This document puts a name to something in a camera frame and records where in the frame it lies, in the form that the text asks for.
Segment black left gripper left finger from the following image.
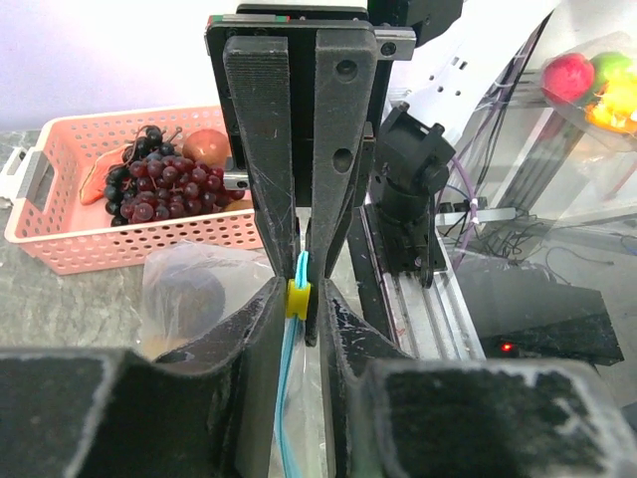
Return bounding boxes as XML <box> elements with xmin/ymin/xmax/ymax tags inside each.
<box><xmin>0</xmin><ymin>276</ymin><xmax>288</xmax><ymax>478</ymax></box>

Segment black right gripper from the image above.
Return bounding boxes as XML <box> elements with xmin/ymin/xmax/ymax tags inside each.
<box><xmin>205</xmin><ymin>3</ymin><xmax>416</xmax><ymax>347</ymax></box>

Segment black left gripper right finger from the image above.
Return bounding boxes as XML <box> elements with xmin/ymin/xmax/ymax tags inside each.
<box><xmin>318</xmin><ymin>280</ymin><xmax>636</xmax><ymax>477</ymax></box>

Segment fake brown round fruit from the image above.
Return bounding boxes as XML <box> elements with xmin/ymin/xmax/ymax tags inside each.
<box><xmin>181</xmin><ymin>128</ymin><xmax>231</xmax><ymax>167</ymax></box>

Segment blue zip top bag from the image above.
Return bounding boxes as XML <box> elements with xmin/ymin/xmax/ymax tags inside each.
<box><xmin>138</xmin><ymin>241</ymin><xmax>326</xmax><ymax>477</ymax></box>

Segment fake purple grape bunch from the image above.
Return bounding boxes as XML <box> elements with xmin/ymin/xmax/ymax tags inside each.
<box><xmin>104</xmin><ymin>155</ymin><xmax>252</xmax><ymax>227</ymax></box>

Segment fake dark blue grape bunch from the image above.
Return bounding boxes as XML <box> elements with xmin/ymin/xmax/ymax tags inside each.
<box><xmin>104</xmin><ymin>124</ymin><xmax>185</xmax><ymax>227</ymax></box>

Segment fake watermelon slice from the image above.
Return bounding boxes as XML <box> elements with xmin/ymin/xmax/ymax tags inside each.
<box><xmin>79</xmin><ymin>144</ymin><xmax>132</xmax><ymax>206</ymax></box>

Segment pink perforated plastic basket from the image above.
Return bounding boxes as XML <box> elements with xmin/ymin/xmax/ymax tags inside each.
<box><xmin>4</xmin><ymin>106</ymin><xmax>262</xmax><ymax>275</ymax></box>

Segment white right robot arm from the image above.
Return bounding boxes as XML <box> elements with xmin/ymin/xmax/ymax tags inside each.
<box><xmin>204</xmin><ymin>1</ymin><xmax>555</xmax><ymax>287</ymax></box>

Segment fake dark purple fruit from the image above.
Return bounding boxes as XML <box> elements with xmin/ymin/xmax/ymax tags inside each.
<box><xmin>145</xmin><ymin>265</ymin><xmax>226</xmax><ymax>340</ymax></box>

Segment fake brown bread slice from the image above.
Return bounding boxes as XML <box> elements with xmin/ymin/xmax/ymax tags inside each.
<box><xmin>223</xmin><ymin>199</ymin><xmax>254</xmax><ymax>212</ymax></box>

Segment bag of colourful fake fruit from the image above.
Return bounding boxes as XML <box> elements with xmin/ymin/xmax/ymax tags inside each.
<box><xmin>534</xmin><ymin>32</ymin><xmax>636</xmax><ymax>151</ymax></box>

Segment small white plastic clip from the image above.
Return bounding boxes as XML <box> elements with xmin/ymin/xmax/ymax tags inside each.
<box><xmin>0</xmin><ymin>146</ymin><xmax>27</xmax><ymax>203</ymax></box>

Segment aluminium rail frame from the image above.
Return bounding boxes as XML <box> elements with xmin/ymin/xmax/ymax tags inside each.
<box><xmin>347</xmin><ymin>29</ymin><xmax>637</xmax><ymax>369</ymax></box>

